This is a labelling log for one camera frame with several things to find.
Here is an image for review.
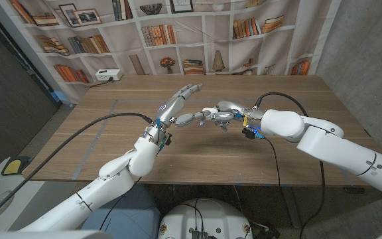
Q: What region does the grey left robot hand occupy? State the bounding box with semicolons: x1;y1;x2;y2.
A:
143;82;206;147

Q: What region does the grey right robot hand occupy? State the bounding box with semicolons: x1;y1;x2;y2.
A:
199;100;265;133

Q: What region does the white power strip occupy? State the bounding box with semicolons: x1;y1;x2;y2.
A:
95;68;123;82

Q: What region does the printed bookshelf backdrop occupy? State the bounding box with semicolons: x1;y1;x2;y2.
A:
0;0;343;106

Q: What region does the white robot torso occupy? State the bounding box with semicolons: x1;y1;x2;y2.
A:
157;198;254;239

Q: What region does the grey table leg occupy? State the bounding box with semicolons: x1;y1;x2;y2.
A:
282;185;303;228

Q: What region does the black torso electronics module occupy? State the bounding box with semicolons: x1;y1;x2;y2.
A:
190;228;217;239

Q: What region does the black power adapter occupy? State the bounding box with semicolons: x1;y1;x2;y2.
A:
255;222;281;239

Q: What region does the yellow and black pad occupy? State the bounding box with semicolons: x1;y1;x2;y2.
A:
1;155;33;176

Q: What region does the dark grey partition panel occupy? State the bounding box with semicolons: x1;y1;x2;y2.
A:
0;6;62;180

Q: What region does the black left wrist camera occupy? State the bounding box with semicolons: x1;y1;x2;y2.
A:
159;132;173;149

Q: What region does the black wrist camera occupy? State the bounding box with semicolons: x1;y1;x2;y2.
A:
159;132;173;149
241;127;265;141

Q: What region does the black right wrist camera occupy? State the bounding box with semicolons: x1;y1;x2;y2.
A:
241;127;265;141

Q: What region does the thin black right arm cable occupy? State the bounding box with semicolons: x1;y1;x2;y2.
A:
264;137;282;187

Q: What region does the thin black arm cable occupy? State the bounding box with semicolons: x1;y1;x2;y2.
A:
98;177;143;232
264;137;282;187

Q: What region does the black power strip cord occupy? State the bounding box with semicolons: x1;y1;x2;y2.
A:
88;76;114;90

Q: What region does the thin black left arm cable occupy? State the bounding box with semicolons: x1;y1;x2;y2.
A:
98;177;143;232

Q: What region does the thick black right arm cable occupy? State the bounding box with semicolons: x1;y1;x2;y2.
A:
253;92;326;239

